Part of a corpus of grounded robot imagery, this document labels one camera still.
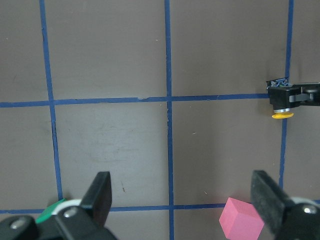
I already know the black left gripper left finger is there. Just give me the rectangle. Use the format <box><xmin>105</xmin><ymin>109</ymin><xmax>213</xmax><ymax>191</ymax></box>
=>
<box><xmin>79</xmin><ymin>171</ymin><xmax>112</xmax><ymax>227</ymax></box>

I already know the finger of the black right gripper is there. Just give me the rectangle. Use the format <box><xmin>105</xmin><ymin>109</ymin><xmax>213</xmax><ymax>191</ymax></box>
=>
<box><xmin>289</xmin><ymin>82</ymin><xmax>320</xmax><ymax>106</ymax></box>

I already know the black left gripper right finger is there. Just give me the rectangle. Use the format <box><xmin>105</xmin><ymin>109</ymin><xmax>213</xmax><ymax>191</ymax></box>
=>
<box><xmin>250</xmin><ymin>170</ymin><xmax>296</xmax><ymax>235</ymax></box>

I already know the yellow push button switch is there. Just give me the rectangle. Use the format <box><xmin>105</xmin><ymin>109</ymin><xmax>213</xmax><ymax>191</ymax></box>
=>
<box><xmin>266</xmin><ymin>78</ymin><xmax>294</xmax><ymax>120</ymax></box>

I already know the green cube near left arm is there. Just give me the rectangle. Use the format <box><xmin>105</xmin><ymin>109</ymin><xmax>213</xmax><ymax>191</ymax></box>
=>
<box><xmin>35</xmin><ymin>198</ymin><xmax>67</xmax><ymax>224</ymax></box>

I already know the pink cube near left arm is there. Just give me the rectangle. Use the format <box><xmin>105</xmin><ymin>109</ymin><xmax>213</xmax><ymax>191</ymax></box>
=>
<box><xmin>219</xmin><ymin>197</ymin><xmax>264</xmax><ymax>240</ymax></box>

